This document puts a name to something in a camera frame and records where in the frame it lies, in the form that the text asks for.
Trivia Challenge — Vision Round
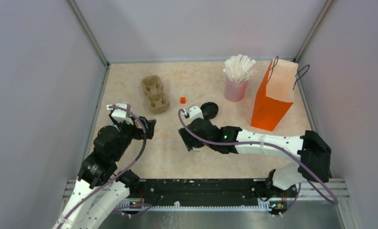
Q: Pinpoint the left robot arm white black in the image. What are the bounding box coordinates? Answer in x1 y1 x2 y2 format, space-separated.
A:
54 116 156 229

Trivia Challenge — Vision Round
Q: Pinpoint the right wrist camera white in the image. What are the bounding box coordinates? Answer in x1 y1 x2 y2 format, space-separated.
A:
184 105 204 121

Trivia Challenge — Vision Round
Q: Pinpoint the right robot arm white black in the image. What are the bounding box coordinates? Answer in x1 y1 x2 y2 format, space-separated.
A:
178 118 331 197

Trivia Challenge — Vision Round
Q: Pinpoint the white toothed cable rail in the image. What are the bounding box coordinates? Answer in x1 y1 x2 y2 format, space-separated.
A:
115 201 272 212

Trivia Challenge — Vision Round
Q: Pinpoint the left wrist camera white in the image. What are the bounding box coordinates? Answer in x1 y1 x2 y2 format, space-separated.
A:
106 103 133 125

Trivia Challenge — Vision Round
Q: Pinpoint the bundle of white wrapped straws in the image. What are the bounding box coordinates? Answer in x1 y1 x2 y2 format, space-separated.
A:
223 54 257 84

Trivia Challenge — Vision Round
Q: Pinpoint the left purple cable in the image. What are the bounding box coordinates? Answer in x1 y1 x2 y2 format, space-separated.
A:
56 104 148 229

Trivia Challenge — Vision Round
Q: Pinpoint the white paper cup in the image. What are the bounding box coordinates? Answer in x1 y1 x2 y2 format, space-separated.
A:
192 147 202 153

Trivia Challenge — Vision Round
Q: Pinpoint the purple cable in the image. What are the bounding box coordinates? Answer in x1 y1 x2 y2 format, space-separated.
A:
178 109 339 206
56 104 148 229

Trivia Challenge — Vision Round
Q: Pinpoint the pink straw holder cup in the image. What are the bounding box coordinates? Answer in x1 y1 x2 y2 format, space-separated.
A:
224 78 248 102

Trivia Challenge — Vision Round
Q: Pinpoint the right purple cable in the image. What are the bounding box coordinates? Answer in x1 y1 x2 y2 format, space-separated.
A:
178 109 339 206

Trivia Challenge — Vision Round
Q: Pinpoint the orange paper bag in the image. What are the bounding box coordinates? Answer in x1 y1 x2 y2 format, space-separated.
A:
250 59 298 131

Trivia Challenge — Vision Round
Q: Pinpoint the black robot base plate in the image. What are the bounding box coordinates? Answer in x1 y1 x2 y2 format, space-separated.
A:
129 178 296 207

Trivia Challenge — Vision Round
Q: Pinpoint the black cup lid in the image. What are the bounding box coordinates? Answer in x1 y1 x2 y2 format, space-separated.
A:
200 102 219 120

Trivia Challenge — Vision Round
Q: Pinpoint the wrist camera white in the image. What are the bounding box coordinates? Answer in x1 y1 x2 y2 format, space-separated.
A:
106 103 133 125
184 105 204 121

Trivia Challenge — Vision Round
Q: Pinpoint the brown pulp cup carrier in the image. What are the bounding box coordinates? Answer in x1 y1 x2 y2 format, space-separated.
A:
141 75 170 114

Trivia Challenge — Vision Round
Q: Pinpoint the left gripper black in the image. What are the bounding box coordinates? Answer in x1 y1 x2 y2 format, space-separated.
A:
110 111 156 161

